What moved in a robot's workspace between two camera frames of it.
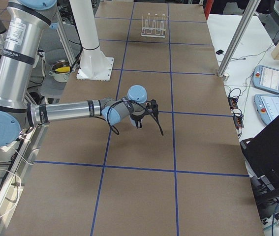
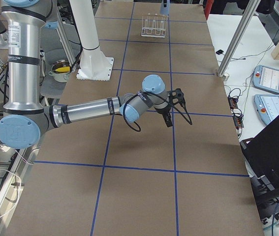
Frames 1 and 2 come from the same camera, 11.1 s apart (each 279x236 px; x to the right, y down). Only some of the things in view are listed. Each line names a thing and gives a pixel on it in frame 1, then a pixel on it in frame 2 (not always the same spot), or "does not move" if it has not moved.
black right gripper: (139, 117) → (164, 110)
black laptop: (271, 155) does not move
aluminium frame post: (250, 11) does not move
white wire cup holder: (154, 26) does not move
